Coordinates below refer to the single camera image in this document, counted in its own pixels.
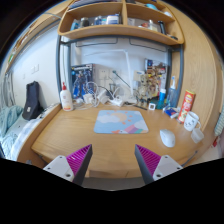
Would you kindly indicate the clear plastic cup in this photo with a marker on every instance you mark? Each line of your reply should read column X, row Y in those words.
column 197, row 135

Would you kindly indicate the pastel cloud mouse pad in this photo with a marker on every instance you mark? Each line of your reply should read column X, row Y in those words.
column 120, row 122

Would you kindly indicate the wooden wall shelf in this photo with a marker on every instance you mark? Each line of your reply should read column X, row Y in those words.
column 148, row 19

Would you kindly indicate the blue spray bottle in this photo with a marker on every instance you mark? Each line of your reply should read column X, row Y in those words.
column 172, row 93

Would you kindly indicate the white bottle red cap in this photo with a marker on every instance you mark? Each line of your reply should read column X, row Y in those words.
column 66, row 99

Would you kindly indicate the white mug with pattern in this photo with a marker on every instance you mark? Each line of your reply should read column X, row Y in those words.
column 191, row 121

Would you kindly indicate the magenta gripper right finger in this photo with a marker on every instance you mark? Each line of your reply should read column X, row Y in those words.
column 154, row 167

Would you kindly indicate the white power strip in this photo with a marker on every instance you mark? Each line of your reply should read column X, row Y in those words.
column 117, row 102

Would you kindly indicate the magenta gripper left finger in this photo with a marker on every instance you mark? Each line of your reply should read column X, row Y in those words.
column 72, row 167

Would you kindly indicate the black bag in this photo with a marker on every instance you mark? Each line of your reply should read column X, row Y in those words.
column 32, row 108

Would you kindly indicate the blue robot model box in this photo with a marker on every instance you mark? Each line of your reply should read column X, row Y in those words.
column 82, row 79

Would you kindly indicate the robot model figure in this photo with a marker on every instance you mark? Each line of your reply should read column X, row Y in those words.
column 147, row 89

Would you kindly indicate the white desk lamp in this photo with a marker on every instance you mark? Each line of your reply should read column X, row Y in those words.
column 113, row 71

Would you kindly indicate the light blue bedding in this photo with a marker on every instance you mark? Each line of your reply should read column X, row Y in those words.
column 8, row 117

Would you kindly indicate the red chips can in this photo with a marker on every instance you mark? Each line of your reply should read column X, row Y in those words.
column 186, row 105

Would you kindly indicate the white computer mouse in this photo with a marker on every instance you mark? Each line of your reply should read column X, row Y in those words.
column 167, row 137

